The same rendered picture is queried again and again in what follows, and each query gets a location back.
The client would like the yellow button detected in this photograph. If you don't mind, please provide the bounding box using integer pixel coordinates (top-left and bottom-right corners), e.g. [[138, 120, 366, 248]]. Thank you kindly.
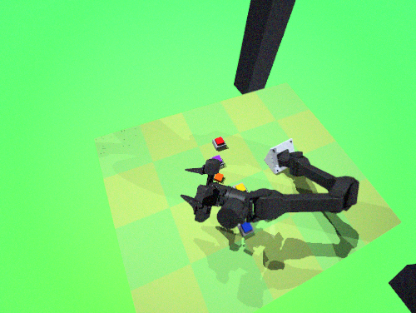
[[232, 182, 248, 192]]

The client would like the small orange block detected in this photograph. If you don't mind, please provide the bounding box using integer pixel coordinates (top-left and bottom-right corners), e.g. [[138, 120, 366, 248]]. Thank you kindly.
[[214, 173, 224, 182]]

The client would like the blue button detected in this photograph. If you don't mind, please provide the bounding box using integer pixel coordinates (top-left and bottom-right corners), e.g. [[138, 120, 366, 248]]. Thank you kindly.
[[238, 221, 255, 236]]

